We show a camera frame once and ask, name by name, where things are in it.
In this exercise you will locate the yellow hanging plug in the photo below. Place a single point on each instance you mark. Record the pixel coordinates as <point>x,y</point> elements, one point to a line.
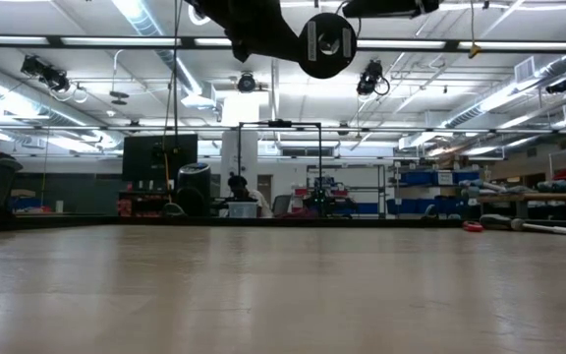
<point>474,50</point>

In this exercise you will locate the black camera stand frame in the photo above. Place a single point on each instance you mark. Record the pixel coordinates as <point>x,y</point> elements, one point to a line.
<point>279,123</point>

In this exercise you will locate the black monitor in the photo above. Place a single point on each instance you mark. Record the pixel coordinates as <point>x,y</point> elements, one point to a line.
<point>145,157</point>

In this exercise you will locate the wooden workbench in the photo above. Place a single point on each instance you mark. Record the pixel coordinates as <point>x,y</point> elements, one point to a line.
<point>533,197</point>

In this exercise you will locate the shelf rack with blue bins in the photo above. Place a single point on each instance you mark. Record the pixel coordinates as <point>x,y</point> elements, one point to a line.
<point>430,177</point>

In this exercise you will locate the black ceiling camera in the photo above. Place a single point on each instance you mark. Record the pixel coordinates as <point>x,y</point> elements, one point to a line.
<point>369,81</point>
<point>557,87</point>
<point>52,77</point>
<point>246,82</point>

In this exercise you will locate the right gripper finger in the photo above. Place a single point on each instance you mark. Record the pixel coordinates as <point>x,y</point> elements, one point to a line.
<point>369,9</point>

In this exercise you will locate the black table frame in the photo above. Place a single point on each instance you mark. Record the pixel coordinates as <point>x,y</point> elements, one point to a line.
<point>91,222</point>

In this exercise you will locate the black hanging pole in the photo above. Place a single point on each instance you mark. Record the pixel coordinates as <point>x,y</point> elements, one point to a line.
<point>175,74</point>

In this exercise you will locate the black overhead beam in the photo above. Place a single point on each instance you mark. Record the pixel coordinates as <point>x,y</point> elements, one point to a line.
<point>54,41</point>

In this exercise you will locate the white plastic bin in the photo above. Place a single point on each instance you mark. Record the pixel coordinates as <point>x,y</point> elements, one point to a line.
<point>242,210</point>

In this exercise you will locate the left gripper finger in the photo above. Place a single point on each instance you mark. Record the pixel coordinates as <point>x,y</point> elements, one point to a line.
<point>283,41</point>
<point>285,53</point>

